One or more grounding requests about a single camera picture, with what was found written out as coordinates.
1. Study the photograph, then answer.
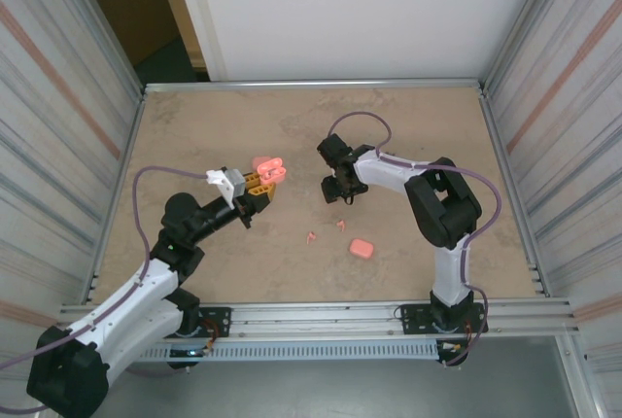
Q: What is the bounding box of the brown wooden door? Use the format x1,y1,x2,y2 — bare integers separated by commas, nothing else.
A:
70,0,198,69

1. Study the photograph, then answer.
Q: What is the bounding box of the aluminium side frame rail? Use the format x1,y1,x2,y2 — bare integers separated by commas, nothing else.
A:
86,87,150,303
477,82,553,298

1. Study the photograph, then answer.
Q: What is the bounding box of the long aluminium table frame rail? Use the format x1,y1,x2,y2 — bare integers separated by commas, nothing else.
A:
143,78,483,94

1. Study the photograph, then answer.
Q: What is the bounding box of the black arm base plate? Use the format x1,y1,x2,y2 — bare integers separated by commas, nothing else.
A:
193,306,233,337
398,303,488,341

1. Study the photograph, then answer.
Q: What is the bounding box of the wide aluminium base mounting rail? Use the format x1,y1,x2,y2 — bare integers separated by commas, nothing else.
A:
57,296,582,339

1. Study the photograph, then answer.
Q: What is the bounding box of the translucent corrugated enclosure panel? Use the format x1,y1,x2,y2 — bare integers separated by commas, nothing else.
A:
480,0,622,418
0,0,147,418

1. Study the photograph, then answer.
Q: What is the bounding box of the grey slotted cable duct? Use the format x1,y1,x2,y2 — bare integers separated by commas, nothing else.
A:
116,339,438,362

